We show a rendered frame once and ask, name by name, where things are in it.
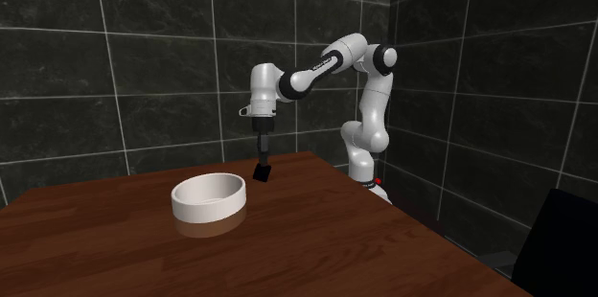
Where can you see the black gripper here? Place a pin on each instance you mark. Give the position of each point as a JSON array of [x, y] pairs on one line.
[[262, 125]]

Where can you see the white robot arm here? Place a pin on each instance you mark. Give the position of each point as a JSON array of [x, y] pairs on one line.
[[369, 114]]

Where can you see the small black box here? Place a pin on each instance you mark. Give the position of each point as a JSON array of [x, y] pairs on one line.
[[262, 173]]

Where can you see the white round bowl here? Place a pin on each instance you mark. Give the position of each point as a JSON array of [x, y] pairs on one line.
[[187, 202]]

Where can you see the brown wooden table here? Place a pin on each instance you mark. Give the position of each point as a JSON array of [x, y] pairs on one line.
[[327, 240]]

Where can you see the black furniture block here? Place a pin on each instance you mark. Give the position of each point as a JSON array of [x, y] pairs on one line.
[[560, 249]]

